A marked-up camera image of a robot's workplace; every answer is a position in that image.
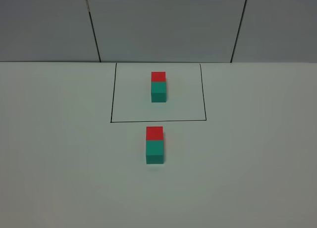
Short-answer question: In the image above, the green template block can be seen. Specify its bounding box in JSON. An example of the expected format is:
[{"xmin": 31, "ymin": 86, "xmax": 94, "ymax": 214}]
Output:
[{"xmin": 151, "ymin": 82, "xmax": 167, "ymax": 102}]

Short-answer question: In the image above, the white template sheet black outline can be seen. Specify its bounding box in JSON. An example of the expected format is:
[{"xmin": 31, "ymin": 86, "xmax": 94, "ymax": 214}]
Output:
[{"xmin": 112, "ymin": 63, "xmax": 207, "ymax": 122}]

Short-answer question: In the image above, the red template block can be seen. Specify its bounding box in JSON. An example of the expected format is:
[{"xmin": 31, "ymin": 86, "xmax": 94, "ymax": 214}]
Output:
[{"xmin": 151, "ymin": 72, "xmax": 166, "ymax": 82}]

